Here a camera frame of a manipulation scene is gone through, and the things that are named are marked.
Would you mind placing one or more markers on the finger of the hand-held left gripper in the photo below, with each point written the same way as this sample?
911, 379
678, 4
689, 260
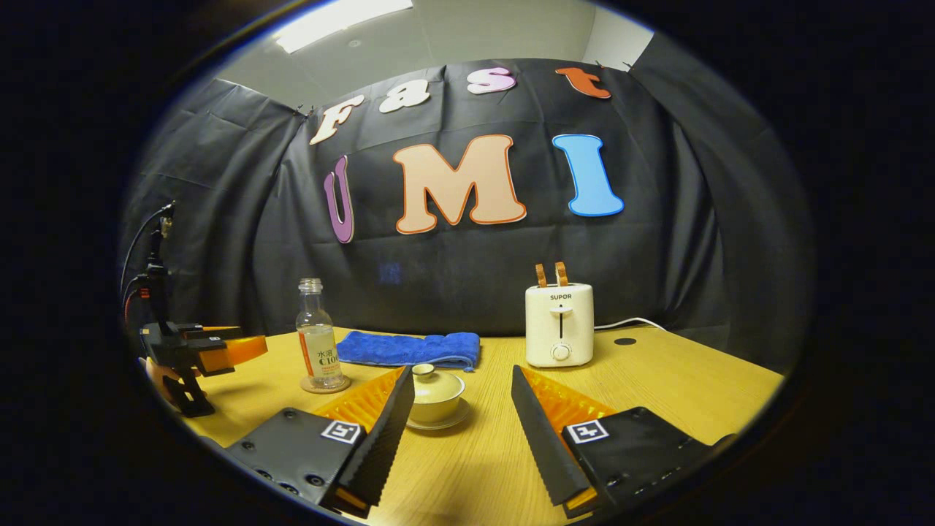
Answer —
212, 332
234, 352

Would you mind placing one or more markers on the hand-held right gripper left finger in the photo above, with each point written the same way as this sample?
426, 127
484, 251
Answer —
380, 438

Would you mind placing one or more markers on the clear glass water bottle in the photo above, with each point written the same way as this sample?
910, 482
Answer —
321, 358

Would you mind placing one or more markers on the white toaster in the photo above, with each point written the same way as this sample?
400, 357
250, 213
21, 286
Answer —
559, 321

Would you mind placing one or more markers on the cream saucer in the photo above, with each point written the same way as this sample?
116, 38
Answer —
456, 422

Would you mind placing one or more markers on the cream teacup lid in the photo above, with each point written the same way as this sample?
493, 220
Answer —
438, 387

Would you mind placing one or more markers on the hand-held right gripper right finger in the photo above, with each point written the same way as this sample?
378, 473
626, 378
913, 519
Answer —
544, 438

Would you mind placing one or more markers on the toast slice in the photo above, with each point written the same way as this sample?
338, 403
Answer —
540, 275
561, 274

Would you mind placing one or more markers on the blue towel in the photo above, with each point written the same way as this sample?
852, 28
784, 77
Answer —
409, 349

